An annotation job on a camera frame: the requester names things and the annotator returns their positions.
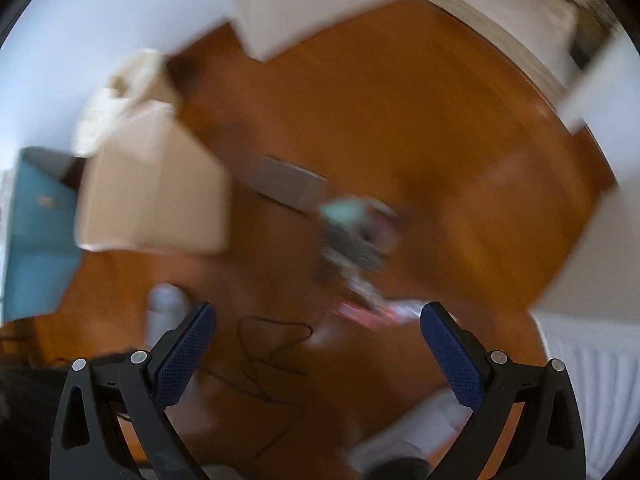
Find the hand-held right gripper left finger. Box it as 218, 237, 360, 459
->
50, 301, 218, 480

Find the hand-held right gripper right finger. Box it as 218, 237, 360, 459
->
420, 301, 586, 480

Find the pink red packet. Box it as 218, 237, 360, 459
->
335, 300, 426, 328

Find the cream plastic trash bin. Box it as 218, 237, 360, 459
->
75, 100, 231, 256

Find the grey slipper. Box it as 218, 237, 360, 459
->
350, 385, 476, 480
146, 284, 193, 356

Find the white louvered cabinet door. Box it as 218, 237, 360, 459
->
530, 310, 640, 480

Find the blue storage box white lid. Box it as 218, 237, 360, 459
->
0, 147, 86, 323

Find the cream round bucket with lid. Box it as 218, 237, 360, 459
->
72, 49, 178, 158

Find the black cable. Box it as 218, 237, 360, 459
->
197, 316, 315, 461

